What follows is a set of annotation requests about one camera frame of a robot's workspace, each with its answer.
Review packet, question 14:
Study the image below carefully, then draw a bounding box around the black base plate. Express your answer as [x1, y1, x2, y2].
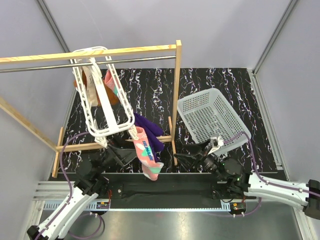
[53, 172, 257, 210]

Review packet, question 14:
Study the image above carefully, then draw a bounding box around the white plastic clip hanger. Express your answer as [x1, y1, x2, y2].
[70, 57, 135, 148]

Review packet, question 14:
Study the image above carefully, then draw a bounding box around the black marbled mat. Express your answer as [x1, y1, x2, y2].
[62, 68, 286, 180]

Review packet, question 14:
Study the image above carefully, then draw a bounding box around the white plastic basket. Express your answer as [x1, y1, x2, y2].
[177, 88, 251, 156]

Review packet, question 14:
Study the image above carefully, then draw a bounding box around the metal rack rod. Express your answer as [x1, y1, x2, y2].
[0, 55, 176, 74]

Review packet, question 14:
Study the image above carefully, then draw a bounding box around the purple cable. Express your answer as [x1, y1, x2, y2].
[33, 132, 88, 240]
[223, 131, 320, 195]

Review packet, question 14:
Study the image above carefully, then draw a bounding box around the orange sock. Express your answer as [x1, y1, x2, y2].
[82, 71, 119, 107]

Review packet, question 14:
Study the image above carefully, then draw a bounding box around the purple sock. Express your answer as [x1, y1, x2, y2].
[134, 113, 165, 162]

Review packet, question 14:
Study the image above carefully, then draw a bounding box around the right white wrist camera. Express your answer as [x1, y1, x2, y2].
[207, 134, 224, 155]

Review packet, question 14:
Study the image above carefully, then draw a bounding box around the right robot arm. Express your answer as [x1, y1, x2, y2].
[174, 138, 320, 220]

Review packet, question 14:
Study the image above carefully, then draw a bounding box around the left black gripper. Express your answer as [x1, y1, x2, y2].
[95, 135, 144, 176]

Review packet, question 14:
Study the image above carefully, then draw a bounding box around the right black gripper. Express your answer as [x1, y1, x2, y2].
[174, 139, 226, 182]

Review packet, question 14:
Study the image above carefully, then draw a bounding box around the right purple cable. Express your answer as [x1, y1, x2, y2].
[223, 131, 320, 195]

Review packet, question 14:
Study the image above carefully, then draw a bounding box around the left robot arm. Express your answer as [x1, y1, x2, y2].
[26, 140, 137, 240]

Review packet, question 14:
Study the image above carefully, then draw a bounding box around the wooden clothes rack frame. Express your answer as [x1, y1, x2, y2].
[0, 39, 183, 179]

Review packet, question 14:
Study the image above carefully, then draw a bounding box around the pink patterned sock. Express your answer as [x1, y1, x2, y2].
[104, 69, 118, 96]
[128, 126, 164, 181]

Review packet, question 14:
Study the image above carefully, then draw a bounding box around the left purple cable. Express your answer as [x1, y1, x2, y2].
[33, 132, 88, 240]

